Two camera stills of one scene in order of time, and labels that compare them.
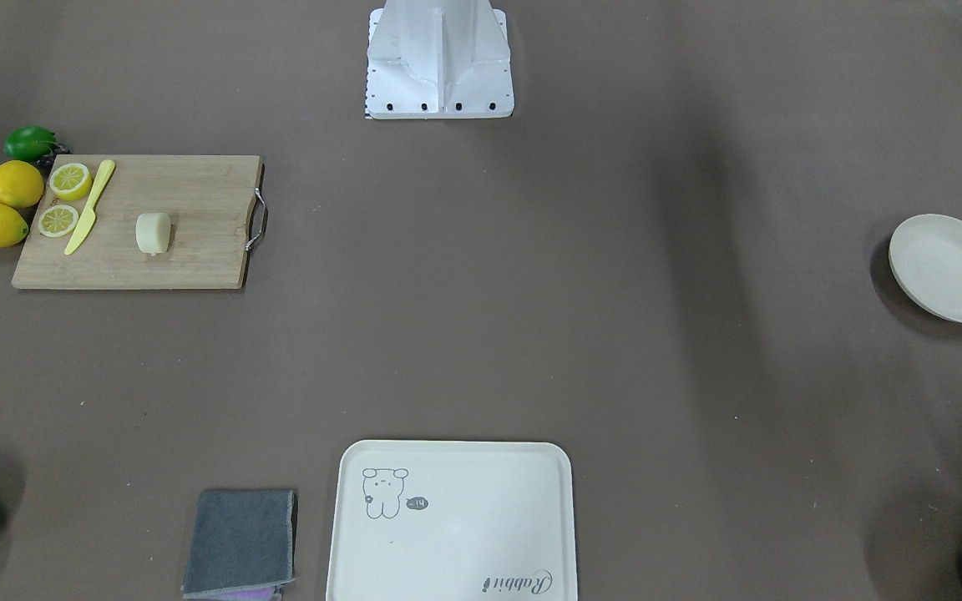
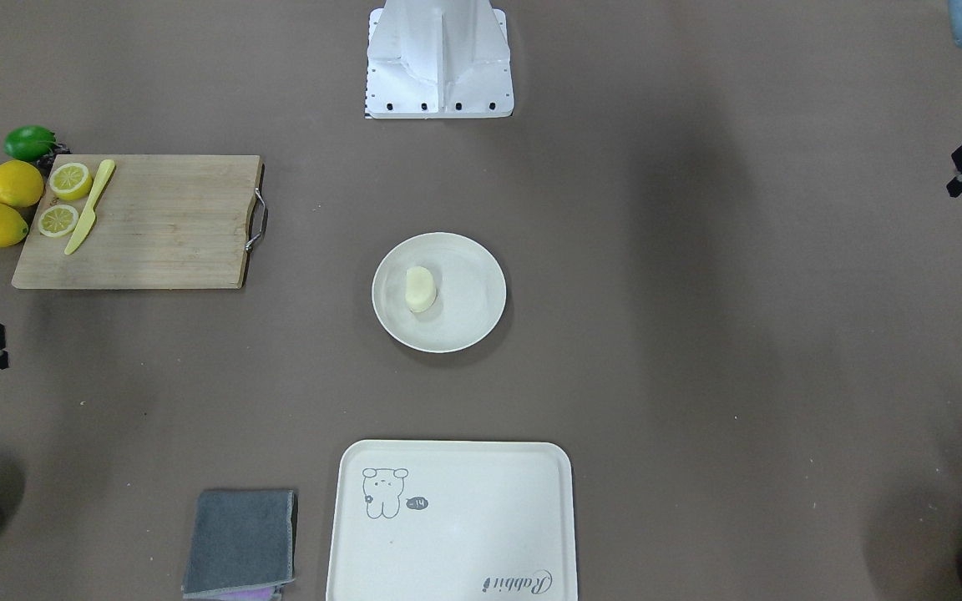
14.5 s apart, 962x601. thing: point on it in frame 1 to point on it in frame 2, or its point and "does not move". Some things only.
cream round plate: (949, 270) to (437, 292)
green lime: (29, 143) does not move
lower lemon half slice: (58, 220) does not move
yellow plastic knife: (89, 214) does not move
